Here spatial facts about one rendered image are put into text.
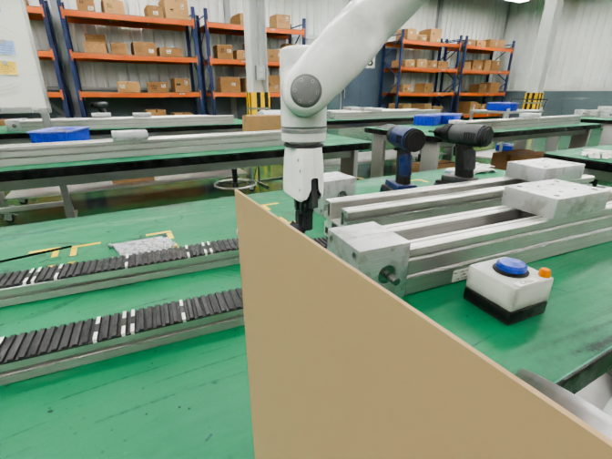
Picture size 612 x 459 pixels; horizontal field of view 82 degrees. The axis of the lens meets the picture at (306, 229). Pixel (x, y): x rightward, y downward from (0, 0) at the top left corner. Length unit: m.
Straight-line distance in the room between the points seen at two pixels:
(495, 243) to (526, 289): 0.15
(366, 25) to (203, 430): 0.57
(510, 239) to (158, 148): 1.72
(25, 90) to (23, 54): 0.24
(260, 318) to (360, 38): 0.49
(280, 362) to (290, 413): 0.02
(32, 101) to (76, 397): 2.94
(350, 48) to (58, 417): 0.57
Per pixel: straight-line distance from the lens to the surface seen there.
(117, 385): 0.48
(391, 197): 0.84
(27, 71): 3.30
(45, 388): 0.51
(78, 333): 0.52
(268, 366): 0.18
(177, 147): 2.05
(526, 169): 1.11
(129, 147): 2.02
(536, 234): 0.78
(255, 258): 0.16
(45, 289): 0.70
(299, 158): 0.64
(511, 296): 0.56
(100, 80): 10.92
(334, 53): 0.57
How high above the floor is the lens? 1.08
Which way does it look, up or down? 21 degrees down
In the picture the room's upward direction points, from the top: straight up
